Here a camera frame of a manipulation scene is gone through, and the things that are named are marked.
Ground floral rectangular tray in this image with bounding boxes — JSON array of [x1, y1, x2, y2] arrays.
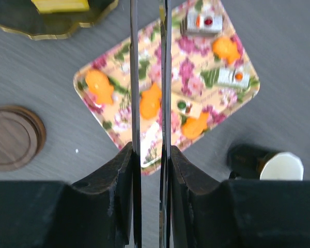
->
[[72, 0, 261, 176]]

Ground black mug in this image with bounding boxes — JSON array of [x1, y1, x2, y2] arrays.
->
[[227, 144, 304, 181]]

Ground three-tier black gold stand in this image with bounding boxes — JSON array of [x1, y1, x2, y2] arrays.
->
[[0, 1, 118, 40]]

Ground orange fish pastry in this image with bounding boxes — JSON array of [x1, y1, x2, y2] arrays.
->
[[85, 69, 114, 105], [181, 112, 209, 140], [212, 36, 241, 65], [139, 83, 162, 120]]

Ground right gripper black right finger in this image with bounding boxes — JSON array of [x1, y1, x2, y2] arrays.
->
[[171, 146, 310, 247]]

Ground round wooden coaster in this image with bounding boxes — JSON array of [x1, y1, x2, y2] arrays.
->
[[0, 105, 47, 171]]

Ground cream cake slice with kiwi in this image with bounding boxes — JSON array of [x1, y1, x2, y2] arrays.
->
[[176, 100, 203, 118]]

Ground silver metal tongs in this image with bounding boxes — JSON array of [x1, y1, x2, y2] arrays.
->
[[130, 1, 171, 247]]

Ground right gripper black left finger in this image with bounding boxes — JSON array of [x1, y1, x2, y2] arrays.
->
[[0, 143, 132, 247]]

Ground yellow triangle cake slice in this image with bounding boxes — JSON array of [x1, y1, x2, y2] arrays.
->
[[32, 0, 89, 13]]

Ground chocolate cherry cake slice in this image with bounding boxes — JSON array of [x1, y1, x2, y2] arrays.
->
[[181, 12, 223, 35]]

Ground green matcha cake slice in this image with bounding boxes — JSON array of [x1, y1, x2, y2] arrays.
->
[[200, 67, 251, 89]]

